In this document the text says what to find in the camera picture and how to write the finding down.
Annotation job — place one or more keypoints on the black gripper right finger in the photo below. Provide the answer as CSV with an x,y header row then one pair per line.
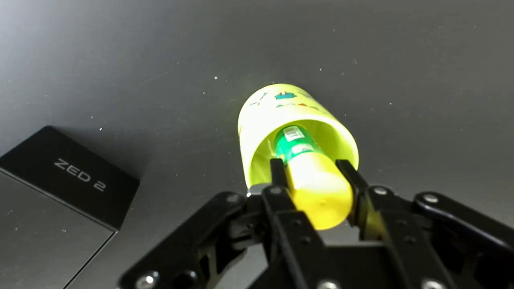
x,y
427,235

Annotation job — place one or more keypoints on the black ZED 2 box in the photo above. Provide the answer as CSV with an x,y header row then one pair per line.
x,y
48,214

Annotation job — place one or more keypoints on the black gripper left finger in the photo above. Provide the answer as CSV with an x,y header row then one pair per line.
x,y
225,235

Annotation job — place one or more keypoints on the yellow-green mug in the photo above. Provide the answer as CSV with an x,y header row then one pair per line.
x,y
267,114

